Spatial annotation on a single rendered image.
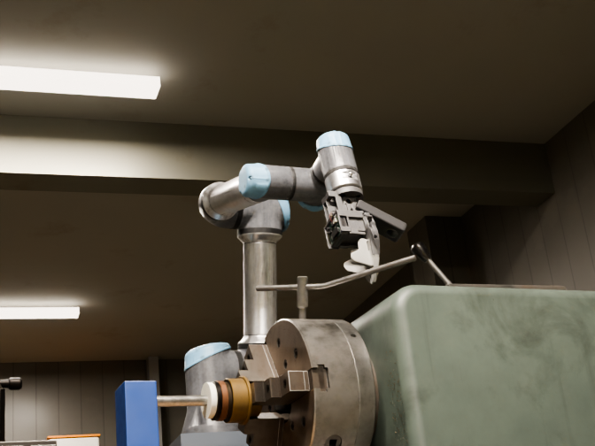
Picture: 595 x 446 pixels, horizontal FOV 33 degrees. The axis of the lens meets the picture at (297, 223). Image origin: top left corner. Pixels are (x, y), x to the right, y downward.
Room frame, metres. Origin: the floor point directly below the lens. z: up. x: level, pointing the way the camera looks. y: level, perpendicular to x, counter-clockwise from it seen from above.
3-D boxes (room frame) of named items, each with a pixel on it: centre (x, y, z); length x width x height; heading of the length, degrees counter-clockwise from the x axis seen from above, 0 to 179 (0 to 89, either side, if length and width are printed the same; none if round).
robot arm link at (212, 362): (2.41, 0.25, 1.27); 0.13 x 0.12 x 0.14; 115
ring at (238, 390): (1.89, 0.16, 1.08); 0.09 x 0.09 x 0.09; 25
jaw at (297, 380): (1.84, 0.05, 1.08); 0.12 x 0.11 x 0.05; 25
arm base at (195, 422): (2.41, 0.26, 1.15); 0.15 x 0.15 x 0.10
